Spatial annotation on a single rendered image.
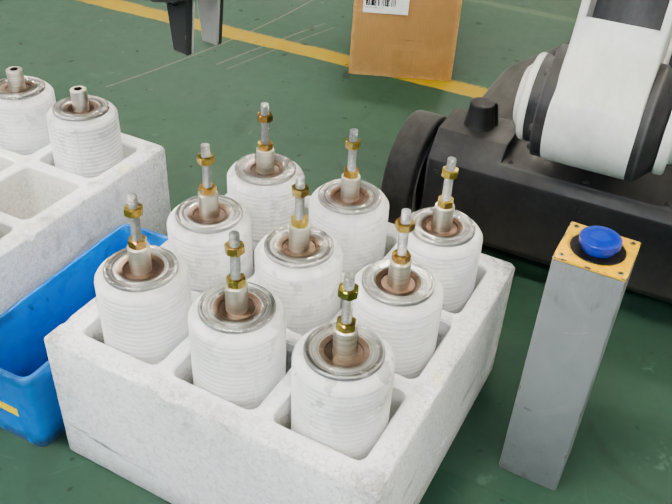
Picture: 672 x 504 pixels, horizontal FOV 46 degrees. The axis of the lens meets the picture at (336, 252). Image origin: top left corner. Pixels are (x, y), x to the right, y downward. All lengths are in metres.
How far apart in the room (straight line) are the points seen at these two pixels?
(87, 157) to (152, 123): 0.53
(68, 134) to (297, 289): 0.44
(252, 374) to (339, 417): 0.10
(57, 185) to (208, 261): 0.34
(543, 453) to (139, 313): 0.47
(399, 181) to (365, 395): 0.56
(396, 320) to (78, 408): 0.37
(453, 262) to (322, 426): 0.25
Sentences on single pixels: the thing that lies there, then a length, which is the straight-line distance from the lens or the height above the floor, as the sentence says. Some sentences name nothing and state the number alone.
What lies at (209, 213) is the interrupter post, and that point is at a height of 0.26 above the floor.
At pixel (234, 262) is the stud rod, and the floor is 0.31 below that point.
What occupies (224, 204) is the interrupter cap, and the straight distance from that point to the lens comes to 0.92.
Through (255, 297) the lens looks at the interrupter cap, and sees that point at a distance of 0.78.
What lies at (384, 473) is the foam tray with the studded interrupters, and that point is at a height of 0.18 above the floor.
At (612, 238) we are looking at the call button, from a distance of 0.79.
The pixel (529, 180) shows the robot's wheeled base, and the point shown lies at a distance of 1.16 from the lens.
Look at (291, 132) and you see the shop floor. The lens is 1.61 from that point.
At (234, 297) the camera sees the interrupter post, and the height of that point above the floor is 0.27.
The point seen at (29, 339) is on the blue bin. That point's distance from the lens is 1.06.
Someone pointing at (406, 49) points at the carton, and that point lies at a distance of 1.85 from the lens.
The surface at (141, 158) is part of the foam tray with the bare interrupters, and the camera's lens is 1.17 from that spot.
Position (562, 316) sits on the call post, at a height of 0.25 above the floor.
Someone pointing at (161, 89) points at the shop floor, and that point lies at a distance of 1.80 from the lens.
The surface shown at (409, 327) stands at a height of 0.23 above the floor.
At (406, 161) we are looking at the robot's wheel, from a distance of 1.20.
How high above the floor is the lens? 0.75
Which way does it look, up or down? 36 degrees down
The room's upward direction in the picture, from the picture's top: 3 degrees clockwise
